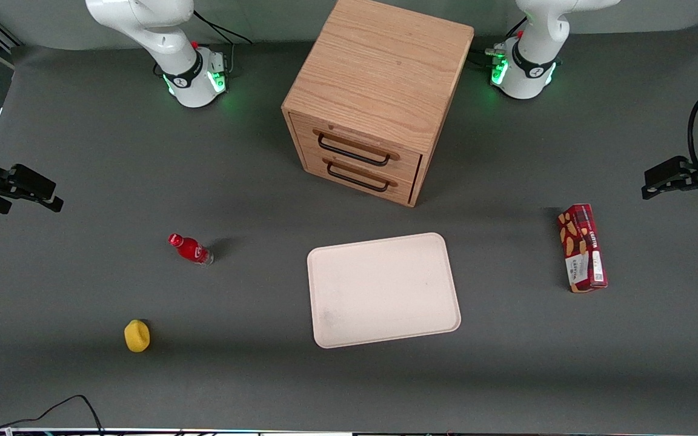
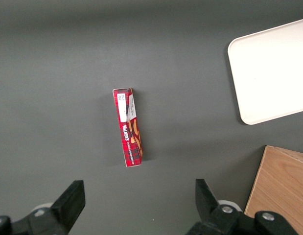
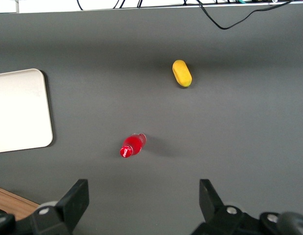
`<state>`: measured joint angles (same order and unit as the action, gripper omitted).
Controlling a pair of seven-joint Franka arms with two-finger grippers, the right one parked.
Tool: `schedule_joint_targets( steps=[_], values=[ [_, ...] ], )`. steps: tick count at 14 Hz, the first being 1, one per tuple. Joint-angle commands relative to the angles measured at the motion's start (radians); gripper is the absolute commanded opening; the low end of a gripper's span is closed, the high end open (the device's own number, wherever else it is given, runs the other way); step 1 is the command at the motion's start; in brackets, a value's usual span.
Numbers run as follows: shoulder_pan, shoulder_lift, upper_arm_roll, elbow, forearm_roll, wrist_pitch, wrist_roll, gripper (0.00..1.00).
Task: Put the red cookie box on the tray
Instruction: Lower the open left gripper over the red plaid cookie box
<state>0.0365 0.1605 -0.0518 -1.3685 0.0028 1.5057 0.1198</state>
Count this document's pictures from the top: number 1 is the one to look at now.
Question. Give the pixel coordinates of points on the small red bottle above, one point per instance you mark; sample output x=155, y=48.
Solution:
x=191, y=249

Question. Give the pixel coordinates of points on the yellow sponge toy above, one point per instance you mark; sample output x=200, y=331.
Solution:
x=137, y=336

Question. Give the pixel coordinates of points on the aluminium frame rail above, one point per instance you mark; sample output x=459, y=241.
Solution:
x=0, y=39

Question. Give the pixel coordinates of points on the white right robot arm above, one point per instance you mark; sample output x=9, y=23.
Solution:
x=161, y=36

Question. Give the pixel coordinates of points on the wooden drawer cabinet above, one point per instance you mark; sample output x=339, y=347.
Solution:
x=379, y=66

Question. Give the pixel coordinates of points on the cream rectangular tray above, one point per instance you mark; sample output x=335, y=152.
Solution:
x=382, y=290

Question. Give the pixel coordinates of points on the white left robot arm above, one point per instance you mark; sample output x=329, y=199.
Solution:
x=534, y=54

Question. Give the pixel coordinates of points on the red cookie box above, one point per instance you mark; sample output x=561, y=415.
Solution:
x=582, y=248

